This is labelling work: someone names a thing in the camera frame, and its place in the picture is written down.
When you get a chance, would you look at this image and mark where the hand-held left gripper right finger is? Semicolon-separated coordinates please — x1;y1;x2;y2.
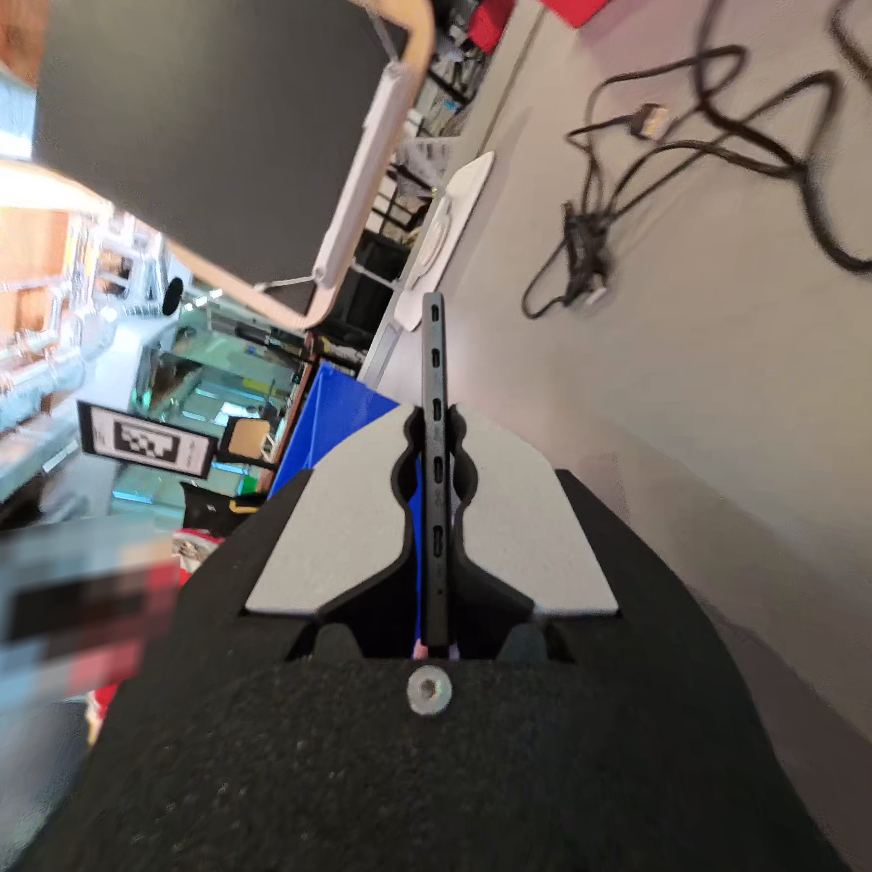
450;403;619;658

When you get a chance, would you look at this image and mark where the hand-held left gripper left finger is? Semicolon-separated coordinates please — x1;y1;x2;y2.
245;405;418;656

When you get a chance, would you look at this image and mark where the dark grey usb hub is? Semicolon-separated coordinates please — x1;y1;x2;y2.
417;293;454;648

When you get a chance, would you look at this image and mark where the blue plastic bin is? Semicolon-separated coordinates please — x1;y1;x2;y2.
267;361;425;641

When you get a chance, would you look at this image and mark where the black usb cable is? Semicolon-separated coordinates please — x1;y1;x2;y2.
521;0;872;321
565;44;747;145

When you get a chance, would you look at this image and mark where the black jacket yellow stripe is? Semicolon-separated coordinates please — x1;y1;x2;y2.
183;477;268;534

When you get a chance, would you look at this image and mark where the marker sign on stand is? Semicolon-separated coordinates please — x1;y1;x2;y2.
77;401;219;479

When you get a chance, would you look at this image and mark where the wood-framed black board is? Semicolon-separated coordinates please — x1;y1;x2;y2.
0;0;437;331

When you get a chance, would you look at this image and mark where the small red crate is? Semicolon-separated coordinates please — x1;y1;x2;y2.
469;0;515;52

